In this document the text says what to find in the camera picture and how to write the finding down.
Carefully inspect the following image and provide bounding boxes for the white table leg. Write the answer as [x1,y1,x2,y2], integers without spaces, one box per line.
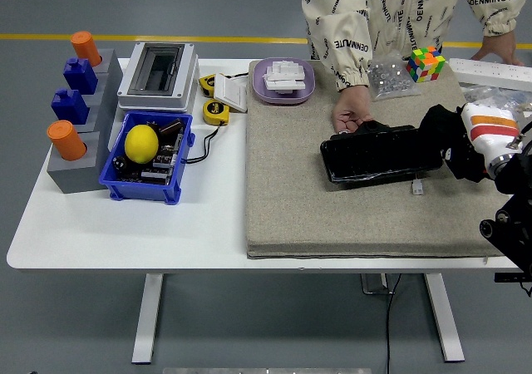
[131,273,164,366]
[423,273,466,363]

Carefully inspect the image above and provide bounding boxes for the person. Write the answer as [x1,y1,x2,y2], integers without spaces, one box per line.
[301,0,532,92]

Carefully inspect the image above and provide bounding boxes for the clear plastic bag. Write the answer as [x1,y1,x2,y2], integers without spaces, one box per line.
[461,81,532,111]

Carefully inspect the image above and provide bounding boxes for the clear bag of metal nuts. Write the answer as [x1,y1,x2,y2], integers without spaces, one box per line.
[365,52,423,102]

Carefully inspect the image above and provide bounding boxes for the stack of white switch parts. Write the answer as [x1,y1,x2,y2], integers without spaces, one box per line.
[261,57,308,96]

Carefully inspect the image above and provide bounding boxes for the black power cable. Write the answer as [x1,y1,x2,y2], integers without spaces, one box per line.
[385,273,403,374]

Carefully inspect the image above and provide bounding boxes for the orange cylinder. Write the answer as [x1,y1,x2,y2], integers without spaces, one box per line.
[46,120,87,162]
[70,31,103,67]

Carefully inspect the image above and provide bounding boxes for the grey stepped block holder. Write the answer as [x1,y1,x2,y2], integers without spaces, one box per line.
[46,48,125,195]

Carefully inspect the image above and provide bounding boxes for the white wall switch plate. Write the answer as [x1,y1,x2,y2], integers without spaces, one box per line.
[213,74,249,113]

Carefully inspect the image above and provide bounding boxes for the grey electrical enclosure box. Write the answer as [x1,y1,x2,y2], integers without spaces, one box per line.
[116,42,200,113]

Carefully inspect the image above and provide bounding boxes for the grey-brown mat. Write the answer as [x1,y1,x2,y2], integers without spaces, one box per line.
[244,59,520,261]

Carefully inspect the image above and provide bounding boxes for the robot right hand white shell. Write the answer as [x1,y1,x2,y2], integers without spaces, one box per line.
[441,102,521,171]

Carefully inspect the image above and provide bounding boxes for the person's right hand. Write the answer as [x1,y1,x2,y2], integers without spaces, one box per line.
[331,85,375,134]

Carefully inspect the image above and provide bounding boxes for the black rag with red tag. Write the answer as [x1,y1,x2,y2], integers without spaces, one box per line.
[416,104,494,184]

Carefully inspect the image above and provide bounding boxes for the colourful puzzle cube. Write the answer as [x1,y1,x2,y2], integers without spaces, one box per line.
[405,46,446,84]

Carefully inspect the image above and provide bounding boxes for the person's left hand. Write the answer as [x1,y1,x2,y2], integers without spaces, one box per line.
[470,32,525,66]

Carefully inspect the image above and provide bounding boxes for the black glossy panel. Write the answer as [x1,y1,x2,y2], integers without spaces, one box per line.
[319,120,445,189]

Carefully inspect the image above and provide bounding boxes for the blue block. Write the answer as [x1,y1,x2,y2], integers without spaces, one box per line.
[62,57,99,96]
[51,87,91,125]

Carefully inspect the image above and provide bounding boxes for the white power strip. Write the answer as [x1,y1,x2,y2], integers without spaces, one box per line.
[448,57,532,92]

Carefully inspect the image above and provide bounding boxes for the dark electronic parts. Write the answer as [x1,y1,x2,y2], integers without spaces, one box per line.
[112,116,186,185]

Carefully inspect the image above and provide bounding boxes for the metal bracket under table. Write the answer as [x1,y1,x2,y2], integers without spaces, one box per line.
[360,273,394,296]

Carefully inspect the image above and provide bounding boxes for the thin black cable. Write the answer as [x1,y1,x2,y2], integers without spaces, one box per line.
[182,122,221,165]

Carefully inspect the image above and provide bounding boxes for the black table control box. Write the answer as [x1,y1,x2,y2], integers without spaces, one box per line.
[493,272,532,298]

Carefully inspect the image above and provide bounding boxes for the blue plastic bin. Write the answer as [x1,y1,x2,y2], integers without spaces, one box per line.
[98,111,195,205]

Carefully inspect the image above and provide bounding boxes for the purple dish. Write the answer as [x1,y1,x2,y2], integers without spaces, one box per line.
[251,57,316,106]

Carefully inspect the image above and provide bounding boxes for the yellow lemon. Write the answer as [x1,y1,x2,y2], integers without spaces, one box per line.
[124,124,160,165]

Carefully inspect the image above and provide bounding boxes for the yellow tape measure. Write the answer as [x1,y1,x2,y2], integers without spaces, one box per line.
[199,73,217,98]
[202,98,231,125]

